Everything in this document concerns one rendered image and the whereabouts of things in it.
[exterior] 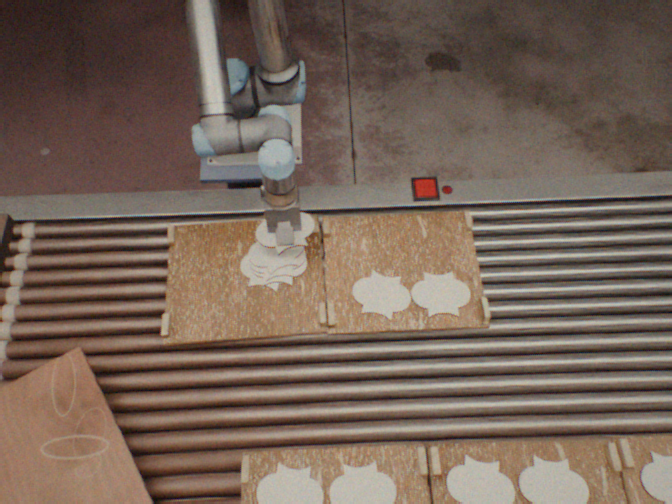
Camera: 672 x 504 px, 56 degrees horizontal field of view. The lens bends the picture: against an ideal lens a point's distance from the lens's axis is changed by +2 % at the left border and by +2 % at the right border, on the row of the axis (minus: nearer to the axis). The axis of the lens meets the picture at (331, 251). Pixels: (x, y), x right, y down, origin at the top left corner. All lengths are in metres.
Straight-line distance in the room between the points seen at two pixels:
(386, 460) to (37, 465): 0.73
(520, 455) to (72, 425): 0.98
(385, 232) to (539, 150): 1.65
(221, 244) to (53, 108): 1.98
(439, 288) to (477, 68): 2.08
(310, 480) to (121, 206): 0.93
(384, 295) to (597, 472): 0.62
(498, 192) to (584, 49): 2.03
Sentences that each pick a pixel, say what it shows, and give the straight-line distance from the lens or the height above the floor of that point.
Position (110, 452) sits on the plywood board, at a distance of 1.46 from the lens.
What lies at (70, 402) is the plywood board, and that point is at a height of 1.04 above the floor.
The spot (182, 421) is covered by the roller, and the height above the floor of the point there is 0.92.
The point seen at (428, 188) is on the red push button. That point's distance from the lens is 1.83.
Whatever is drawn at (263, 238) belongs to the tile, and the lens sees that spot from 1.58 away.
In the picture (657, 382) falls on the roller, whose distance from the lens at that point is 1.74.
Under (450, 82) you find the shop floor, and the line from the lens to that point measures 3.46.
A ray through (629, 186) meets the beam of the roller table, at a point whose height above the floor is 0.91.
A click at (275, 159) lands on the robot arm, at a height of 1.36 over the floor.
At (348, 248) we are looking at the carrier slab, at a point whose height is 0.94.
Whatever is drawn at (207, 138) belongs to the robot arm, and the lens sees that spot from 1.43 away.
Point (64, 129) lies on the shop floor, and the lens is 3.44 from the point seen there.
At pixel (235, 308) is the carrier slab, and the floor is 0.94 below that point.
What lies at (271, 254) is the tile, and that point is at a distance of 1.65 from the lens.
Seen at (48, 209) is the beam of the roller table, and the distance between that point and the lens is 1.96.
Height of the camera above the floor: 2.39
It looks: 60 degrees down
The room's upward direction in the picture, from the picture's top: straight up
